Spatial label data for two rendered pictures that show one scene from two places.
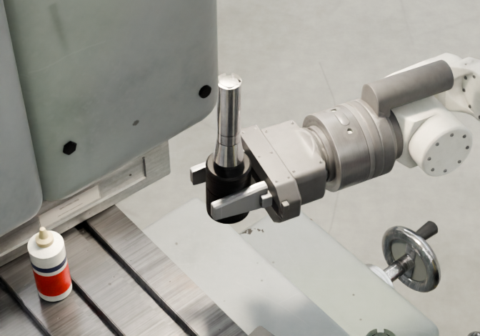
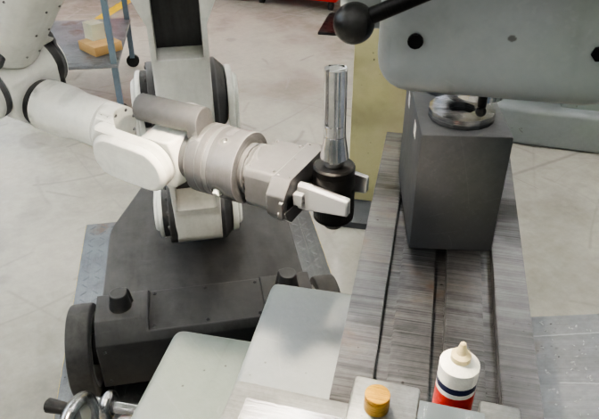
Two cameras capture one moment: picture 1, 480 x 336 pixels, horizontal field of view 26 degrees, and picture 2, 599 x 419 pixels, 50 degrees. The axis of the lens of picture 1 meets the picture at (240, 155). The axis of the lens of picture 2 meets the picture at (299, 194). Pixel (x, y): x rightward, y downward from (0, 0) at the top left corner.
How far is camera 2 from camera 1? 1.30 m
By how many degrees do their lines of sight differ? 88
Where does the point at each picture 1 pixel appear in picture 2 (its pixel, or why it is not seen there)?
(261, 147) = (295, 164)
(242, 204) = not seen: hidden behind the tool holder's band
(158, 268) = (354, 362)
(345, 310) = (202, 382)
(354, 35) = not seen: outside the picture
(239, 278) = (275, 376)
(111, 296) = (411, 373)
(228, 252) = not seen: hidden behind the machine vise
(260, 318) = (300, 344)
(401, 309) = (176, 353)
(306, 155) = (277, 148)
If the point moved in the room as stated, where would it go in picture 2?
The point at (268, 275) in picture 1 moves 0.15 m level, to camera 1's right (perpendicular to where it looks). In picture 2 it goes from (256, 361) to (200, 300)
